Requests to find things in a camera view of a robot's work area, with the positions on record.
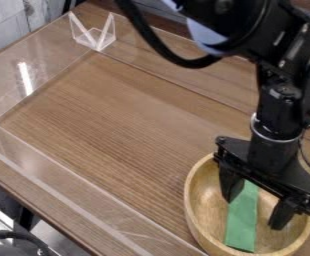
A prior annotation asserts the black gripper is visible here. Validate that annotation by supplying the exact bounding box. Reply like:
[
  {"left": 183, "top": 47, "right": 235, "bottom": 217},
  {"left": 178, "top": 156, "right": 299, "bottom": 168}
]
[{"left": 214, "top": 113, "right": 310, "bottom": 230}]

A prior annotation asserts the green rectangular block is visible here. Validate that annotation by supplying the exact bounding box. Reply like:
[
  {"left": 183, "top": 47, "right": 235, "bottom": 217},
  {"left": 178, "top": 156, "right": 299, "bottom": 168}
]
[{"left": 225, "top": 181, "right": 259, "bottom": 253}]

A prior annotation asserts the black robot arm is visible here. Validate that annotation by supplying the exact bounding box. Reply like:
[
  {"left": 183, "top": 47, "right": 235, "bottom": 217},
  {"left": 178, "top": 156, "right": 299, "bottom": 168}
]
[{"left": 162, "top": 0, "right": 310, "bottom": 230}]

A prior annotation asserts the brown wooden bowl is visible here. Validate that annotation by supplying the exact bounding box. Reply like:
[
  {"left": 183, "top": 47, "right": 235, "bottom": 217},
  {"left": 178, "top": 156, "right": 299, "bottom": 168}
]
[{"left": 183, "top": 155, "right": 310, "bottom": 256}]

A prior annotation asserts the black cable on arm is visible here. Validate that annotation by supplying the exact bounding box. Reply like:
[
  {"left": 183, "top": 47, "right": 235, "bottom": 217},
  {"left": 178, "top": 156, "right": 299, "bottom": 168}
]
[{"left": 115, "top": 0, "right": 226, "bottom": 70}]

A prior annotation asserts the metal frame lower left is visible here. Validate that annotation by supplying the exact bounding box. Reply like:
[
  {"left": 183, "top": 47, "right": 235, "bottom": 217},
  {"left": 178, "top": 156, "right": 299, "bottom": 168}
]
[{"left": 0, "top": 211, "right": 54, "bottom": 256}]

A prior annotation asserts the black cable lower left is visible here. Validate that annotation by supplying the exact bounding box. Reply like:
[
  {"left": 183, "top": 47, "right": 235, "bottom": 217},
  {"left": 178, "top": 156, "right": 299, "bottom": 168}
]
[{"left": 0, "top": 229, "right": 51, "bottom": 256}]

